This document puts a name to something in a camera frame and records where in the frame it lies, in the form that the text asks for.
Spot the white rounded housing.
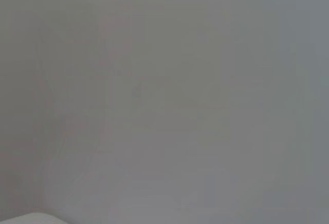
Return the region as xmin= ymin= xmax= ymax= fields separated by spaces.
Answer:
xmin=0 ymin=212 xmax=69 ymax=224

